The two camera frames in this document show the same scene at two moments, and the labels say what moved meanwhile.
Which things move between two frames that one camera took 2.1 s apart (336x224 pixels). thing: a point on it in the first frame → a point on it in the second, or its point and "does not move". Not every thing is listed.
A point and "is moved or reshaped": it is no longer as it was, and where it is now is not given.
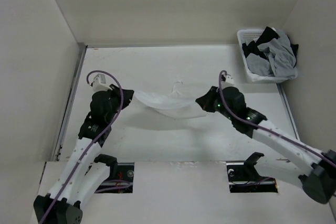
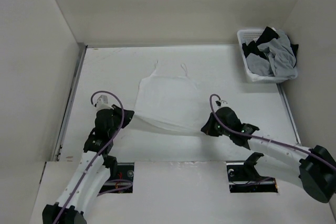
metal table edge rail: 70,100 does not move
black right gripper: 206,100 → 208,128
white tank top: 174,104 is moved or reshaped
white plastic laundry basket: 248,35 does not move
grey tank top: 282,59 does not move
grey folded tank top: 258,65 does not move
